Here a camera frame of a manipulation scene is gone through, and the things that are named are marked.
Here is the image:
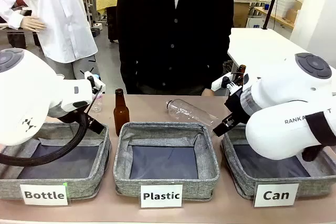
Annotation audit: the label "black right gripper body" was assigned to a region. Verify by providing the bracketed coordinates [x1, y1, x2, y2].
[223, 87, 253, 125]

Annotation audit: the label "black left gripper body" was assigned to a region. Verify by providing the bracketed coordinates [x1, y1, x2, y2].
[47, 102, 92, 124]

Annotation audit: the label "grey fabric basket Bottle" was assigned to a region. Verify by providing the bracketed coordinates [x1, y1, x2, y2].
[0, 122, 112, 200]

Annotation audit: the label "grey fabric basket Can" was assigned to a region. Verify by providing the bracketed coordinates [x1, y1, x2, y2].
[221, 123, 336, 200]

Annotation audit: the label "grey fabric basket Plastic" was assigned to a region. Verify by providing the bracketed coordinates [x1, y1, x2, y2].
[113, 121, 221, 201]

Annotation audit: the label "white sign Can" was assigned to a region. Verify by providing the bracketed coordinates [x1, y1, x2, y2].
[253, 183, 300, 208]

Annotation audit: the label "white shirt person hand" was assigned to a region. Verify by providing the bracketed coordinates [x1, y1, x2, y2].
[20, 15, 48, 33]

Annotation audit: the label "clear plastic bottle pink label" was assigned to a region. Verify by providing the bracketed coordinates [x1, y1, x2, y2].
[90, 93, 103, 113]

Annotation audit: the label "brown glass bottle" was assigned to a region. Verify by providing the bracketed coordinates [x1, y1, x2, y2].
[113, 88, 130, 137]
[235, 64, 247, 86]

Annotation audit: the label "white sign Bottle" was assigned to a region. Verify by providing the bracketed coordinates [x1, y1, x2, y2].
[19, 183, 69, 206]

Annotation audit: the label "white sign Plastic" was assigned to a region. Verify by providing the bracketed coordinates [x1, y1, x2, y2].
[140, 184, 183, 209]

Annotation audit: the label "person in white shirt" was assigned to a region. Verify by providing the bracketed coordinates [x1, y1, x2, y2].
[0, 0, 100, 80]

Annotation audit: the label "wooden workbench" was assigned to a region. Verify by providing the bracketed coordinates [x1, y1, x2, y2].
[253, 6, 295, 29]

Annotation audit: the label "person in black cardigan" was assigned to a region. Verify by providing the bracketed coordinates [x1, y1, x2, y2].
[116, 0, 235, 96]

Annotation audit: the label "white storage boxes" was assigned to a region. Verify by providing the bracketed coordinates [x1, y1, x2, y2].
[272, 0, 302, 20]

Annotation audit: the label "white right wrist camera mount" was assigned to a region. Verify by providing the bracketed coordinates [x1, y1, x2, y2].
[211, 73, 237, 91]

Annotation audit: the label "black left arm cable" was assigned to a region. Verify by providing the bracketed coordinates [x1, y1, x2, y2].
[0, 84, 103, 167]

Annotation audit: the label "black right arm cable sleeve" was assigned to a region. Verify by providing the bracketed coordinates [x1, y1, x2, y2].
[301, 111, 336, 162]

